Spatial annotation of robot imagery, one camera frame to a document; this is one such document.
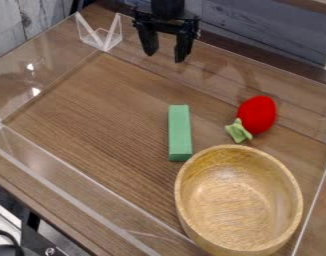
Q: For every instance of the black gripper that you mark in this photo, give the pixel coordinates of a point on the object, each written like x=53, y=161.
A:
x=166, y=16

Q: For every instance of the red plush strawberry toy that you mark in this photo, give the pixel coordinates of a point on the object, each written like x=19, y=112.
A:
x=256, y=118

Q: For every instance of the green rectangular block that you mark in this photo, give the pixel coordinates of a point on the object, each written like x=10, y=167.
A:
x=180, y=133

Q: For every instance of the wooden bowl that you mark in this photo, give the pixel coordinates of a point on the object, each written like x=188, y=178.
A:
x=240, y=201

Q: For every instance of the clear acrylic enclosure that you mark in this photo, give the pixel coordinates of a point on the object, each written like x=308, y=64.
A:
x=84, y=137

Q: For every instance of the black table frame bracket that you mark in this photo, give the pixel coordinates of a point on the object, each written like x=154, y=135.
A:
x=33, y=241

